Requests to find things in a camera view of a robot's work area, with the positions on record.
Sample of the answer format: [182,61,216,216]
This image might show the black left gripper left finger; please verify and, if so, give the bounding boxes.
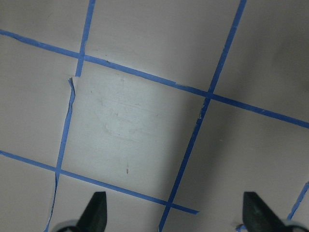
[51,191,108,232]

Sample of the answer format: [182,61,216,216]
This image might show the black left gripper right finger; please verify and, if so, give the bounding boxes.
[242,191,309,232]

